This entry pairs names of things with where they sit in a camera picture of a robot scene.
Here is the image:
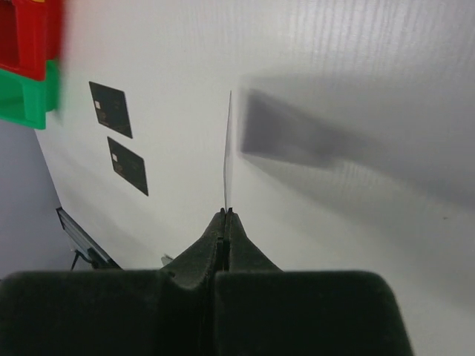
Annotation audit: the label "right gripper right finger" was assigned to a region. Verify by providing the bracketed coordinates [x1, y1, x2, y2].
[214, 212, 413, 355]

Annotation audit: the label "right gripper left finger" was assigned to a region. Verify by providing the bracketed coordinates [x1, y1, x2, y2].
[1, 211, 226, 355]

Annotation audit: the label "dark credit card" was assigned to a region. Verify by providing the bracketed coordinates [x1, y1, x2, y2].
[89, 82, 133, 139]
[107, 136, 148, 196]

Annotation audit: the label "white VIP card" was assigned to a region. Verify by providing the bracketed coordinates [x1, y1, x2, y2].
[223, 91, 232, 211]

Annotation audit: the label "green plastic bin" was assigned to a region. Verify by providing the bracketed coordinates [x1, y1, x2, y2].
[0, 60, 60, 130]

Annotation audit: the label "red plastic bin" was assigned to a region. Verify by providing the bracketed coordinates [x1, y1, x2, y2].
[1, 0, 65, 81]

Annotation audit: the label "aluminium rail frame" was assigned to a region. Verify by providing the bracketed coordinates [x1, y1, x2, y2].
[56, 208, 120, 271]

